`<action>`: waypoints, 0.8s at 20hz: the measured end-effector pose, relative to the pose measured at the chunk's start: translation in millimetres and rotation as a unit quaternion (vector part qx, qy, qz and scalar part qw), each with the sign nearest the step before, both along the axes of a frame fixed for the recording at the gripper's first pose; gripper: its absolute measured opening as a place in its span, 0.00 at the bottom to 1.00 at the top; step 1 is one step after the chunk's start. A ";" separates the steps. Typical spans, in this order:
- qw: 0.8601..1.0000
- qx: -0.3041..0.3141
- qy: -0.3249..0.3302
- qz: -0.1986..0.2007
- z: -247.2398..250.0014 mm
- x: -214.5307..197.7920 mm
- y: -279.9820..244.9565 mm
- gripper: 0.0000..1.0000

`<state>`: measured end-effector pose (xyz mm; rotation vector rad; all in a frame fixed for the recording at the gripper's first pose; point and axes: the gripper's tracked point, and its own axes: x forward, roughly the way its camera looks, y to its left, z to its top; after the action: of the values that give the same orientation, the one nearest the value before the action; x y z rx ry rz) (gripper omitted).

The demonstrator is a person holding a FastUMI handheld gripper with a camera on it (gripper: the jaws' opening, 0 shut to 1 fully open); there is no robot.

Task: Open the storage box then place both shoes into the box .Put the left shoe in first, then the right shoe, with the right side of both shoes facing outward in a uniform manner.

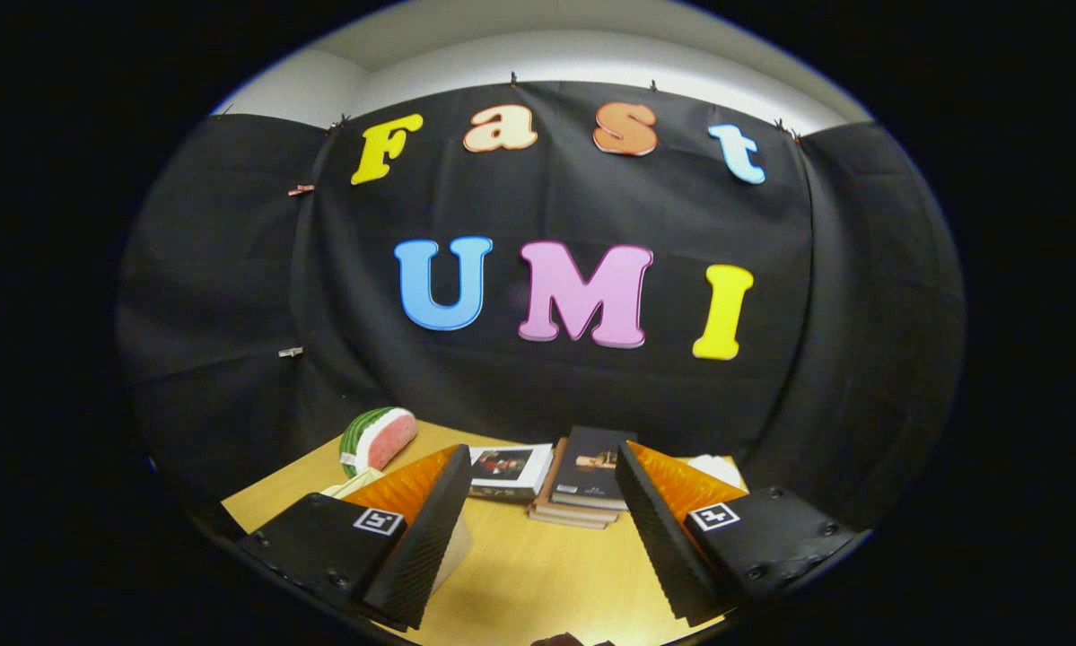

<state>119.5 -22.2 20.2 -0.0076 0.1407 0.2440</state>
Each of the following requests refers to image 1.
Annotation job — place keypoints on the brown cover book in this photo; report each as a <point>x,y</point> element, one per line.
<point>573,513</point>

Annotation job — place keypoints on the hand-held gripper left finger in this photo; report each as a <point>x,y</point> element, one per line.
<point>430,538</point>

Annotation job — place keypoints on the pink clip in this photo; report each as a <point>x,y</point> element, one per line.
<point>301,189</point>

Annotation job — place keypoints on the white portrait cover book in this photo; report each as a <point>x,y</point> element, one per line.
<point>511,467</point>

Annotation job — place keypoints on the watermelon slice toy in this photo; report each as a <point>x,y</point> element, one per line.
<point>380,440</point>

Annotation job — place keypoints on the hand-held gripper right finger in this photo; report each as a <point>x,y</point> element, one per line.
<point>654,529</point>

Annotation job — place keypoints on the white round plush toy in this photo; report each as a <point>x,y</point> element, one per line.
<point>717,468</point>

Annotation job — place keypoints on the thin tan book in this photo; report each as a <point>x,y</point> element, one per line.
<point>564,523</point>

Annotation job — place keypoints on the cream fabric storage box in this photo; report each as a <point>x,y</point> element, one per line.
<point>455,552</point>

